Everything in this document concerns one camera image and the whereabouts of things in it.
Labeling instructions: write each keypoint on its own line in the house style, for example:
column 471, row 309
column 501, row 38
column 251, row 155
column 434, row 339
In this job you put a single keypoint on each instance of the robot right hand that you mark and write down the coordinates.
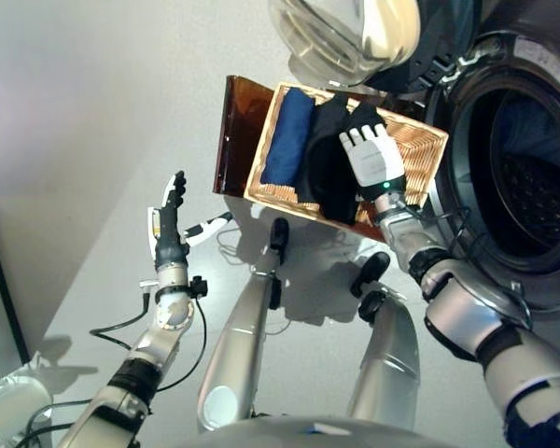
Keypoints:
column 373, row 158

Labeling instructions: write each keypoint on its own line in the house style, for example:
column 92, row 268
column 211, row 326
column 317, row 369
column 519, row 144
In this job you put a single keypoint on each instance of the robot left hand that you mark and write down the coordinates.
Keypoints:
column 168, row 238

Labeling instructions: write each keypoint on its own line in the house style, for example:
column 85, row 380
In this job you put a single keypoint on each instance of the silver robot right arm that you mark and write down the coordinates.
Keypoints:
column 462, row 317

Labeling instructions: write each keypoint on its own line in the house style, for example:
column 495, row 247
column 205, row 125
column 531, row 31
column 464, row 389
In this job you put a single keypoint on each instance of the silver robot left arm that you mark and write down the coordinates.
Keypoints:
column 168, row 317

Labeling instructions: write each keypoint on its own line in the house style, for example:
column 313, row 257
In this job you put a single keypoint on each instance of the grey front-load washing machine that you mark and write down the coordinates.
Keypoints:
column 541, row 14

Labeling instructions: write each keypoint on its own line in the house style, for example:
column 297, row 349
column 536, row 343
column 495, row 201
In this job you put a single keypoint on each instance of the rectangular wicker laundry basket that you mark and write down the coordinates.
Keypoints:
column 420, row 149

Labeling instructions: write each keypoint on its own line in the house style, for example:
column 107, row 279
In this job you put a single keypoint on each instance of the folded blue garment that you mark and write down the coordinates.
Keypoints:
column 287, row 140

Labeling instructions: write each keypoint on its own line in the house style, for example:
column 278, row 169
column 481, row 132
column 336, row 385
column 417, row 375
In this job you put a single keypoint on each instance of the glossy brown stool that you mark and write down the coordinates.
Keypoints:
column 238, row 140

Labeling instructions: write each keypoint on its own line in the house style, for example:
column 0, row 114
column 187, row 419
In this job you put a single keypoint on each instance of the round glass washer door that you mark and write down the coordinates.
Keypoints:
column 331, row 37

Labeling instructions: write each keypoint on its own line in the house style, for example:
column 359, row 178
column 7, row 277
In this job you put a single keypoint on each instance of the silver robot left leg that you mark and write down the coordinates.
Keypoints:
column 233, row 350

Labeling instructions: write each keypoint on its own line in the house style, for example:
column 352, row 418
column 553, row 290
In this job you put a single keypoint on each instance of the silver robot leg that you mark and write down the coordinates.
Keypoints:
column 387, row 364
column 233, row 350

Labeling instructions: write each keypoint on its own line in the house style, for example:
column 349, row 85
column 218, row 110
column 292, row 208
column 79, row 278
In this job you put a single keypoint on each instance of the silver robot right leg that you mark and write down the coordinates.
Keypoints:
column 387, row 364

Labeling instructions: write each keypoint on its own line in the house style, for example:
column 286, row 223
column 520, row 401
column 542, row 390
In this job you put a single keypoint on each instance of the grey robot torso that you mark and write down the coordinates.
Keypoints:
column 308, row 436

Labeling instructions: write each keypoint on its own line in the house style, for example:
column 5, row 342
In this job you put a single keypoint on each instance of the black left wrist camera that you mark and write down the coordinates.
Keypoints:
column 199, row 286

